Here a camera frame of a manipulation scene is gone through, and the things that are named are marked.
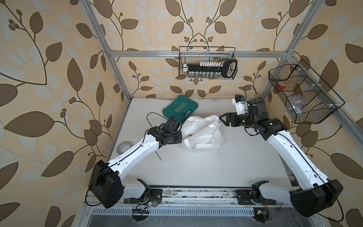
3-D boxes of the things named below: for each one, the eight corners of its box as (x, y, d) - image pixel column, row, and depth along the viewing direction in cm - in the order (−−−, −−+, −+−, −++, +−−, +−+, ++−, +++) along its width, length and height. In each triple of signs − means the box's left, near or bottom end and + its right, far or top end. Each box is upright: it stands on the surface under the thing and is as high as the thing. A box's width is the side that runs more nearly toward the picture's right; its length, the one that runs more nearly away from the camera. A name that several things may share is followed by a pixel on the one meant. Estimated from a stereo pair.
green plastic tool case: (162, 113, 112) (161, 109, 109) (180, 97, 125) (180, 92, 121) (180, 125, 105) (180, 121, 101) (198, 106, 117) (198, 102, 113)
